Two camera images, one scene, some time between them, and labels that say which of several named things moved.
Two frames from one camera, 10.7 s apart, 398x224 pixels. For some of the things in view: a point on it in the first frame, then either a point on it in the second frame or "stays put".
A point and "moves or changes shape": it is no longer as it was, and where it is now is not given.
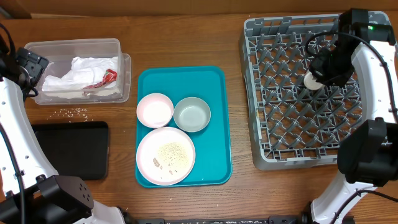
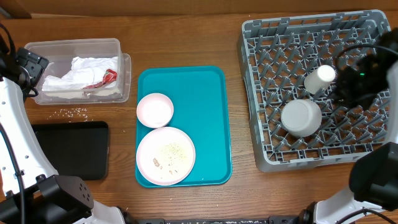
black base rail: [270, 219] stays put
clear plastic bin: [85, 71] stays put
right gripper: [319, 71] -> [344, 92]
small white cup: [310, 83] moves or changes shape
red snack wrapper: [109, 76] stays put
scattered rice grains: [72, 115] stays put
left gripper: [35, 64] stays put
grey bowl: [192, 114] -> [301, 117]
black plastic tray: [78, 149] stays put
